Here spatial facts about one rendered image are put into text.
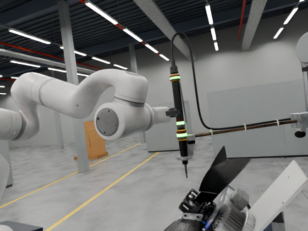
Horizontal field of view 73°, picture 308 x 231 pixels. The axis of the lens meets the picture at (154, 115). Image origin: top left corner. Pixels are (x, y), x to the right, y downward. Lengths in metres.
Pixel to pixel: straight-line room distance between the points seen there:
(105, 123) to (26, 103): 0.35
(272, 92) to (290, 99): 0.48
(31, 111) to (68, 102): 0.22
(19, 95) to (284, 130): 6.34
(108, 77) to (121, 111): 0.10
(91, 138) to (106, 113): 8.78
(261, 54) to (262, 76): 1.19
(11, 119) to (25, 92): 0.12
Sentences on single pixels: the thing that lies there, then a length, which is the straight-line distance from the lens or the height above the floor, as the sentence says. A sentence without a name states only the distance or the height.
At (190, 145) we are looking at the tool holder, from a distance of 0.92.
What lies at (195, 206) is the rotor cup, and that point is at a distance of 1.05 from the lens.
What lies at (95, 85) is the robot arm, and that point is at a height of 1.74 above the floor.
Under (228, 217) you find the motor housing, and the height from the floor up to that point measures 1.17.
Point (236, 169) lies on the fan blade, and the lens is 0.96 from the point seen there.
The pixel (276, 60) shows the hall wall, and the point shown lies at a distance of 13.48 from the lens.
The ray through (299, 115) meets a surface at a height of 1.56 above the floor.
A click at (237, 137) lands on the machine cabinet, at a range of 6.50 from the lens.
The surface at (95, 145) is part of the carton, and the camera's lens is 9.20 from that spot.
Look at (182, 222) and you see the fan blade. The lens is 0.98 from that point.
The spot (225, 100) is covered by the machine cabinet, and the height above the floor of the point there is 1.73.
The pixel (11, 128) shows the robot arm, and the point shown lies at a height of 1.66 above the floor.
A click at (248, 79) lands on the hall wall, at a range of 13.18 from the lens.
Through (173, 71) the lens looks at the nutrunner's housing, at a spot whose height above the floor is 1.82.
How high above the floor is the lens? 1.66
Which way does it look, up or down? 1 degrees down
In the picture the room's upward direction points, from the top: 7 degrees counter-clockwise
